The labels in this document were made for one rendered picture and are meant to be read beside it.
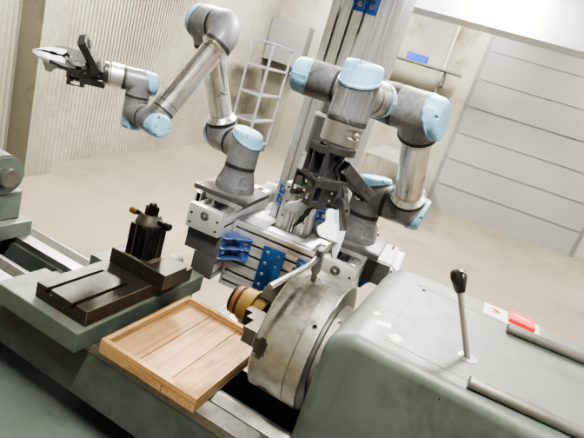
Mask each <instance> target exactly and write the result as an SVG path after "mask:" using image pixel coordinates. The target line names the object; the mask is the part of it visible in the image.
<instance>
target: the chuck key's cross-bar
mask: <svg viewBox="0 0 584 438"><path fill-rule="evenodd" d="M331 247H332V242H330V243H329V244H328V245H327V246H326V247H325V249H326V253H327V252H328V251H329V250H331ZM326 253H325V254H326ZM319 260H320V257H319V256H317V255H316V256H315V257H314V258H313V259H312V260H311V261H310V262H309V263H307V264H305V265H303V266H301V267H300V268H298V269H295V270H293V271H291V272H290V273H288V274H286V275H284V276H282V277H280V278H278V279H276V280H274V281H273V282H270V283H269V284H268V289H274V288H275V287H277V286H279V285H281V284H283V283H284V282H286V281H288V280H290V279H292V278H293V277H295V276H297V275H300V274H301V273H302V272H304V271H306V270H308V269H310V268H312V267H313V266H314V265H315V264H316V263H317V262H318V261H319Z"/></svg>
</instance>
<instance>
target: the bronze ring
mask: <svg viewBox="0 0 584 438"><path fill-rule="evenodd" d="M261 293H262V291H260V292H259V291H257V290H255V289H252V288H247V287H245V286H242V285H238V286H237V287H236V288H235V289H234V290H233V291H232V293H231V294H230V296H229V299H228V301H227V306H226V309H227V310H228V312H230V313H231V314H233V315H235V318H237V319H239V320H241V321H242V319H243V316H244V313H245V310H246V309H247V308H249V307H250V306H254V307H255V308H258V309H260V310H261V311H263V312H265V313H268V311H269V308H270V307H271V303H270V302H268V301H266V300H264V299H262V298H261Z"/></svg>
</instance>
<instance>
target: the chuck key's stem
mask: <svg viewBox="0 0 584 438"><path fill-rule="evenodd" d="M325 253H326V249H325V248H324V247H322V246H319V247H316V250H315V256H319V257H320V260H319V261H318V262H317V263H316V264H315V265H314V266H313V267H312V268H311V272H312V274H311V277H310V281H311V282H316V278H317V275H318V274H319V273H320V272H321V268H322V263H323V259H324V256H325ZM315 256H314V257H315Z"/></svg>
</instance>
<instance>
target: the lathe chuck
mask: <svg viewBox="0 0 584 438"><path fill-rule="evenodd" d="M311 274H312V272H311V268H310V269H308V270H306V271H304V272H302V273H301V274H300V275H297V276H295V277H293V278H292V279H290V280H288V281H287V282H286V284H285V285H284V286H283V288H282V290H281V291H280V292H279V294H278V295H277V297H276V299H275V300H274V301H273V303H272V305H271V307H270V308H269V311H268V313H267V314H266V316H265V318H264V320H263V322H262V325H261V327H260V328H259V331H258V333H257V336H256V337H257V338H258V339H260V340H261V339H262V338H264V339H266V340H267V341H266V343H267V344H268V346H267V348H266V351H265V354H264V356H263V357H261V358H258V357H256V353H254V352H253V351H251V353H250V356H249V364H248V378H249V382H250V383H252V384H254V385H255V386H257V387H258V388H260V387H259V385H261V386H263V387H265V388H266V389H267V390H268V391H269V392H270V393H269V392H267V393H268V394H270V395H272V396H274V397H275V398H276V399H278V400H280V401H282V398H281V393H282V384H283V380H284V377H285V375H286V372H287V369H288V366H289V362H290V360H291V357H292V355H293V354H294V351H295V348H296V345H297V343H298V342H299V340H300V338H301V336H302V333H303V331H304V329H305V328H306V326H307V324H308V322H309V320H310V318H311V316H312V315H313V314H314V312H315V310H316V308H317V307H318V305H319V304H320V302H321V301H322V299H323V297H324V296H325V295H326V294H327V293H328V292H329V290H330V289H331V288H332V287H333V286H334V285H335V284H336V283H337V282H339V281H341V280H340V279H338V278H336V277H334V276H332V275H330V274H328V273H325V272H323V271H321V272H320V273H319V274H318V275H317V278H318V279H319V280H320V283H319V284H311V283H309V282H307V280H306V278H307V277H308V276H311ZM260 389H262V388H260ZM262 390H263V389H262ZM263 391H265V390H263ZM265 392H266V391H265Z"/></svg>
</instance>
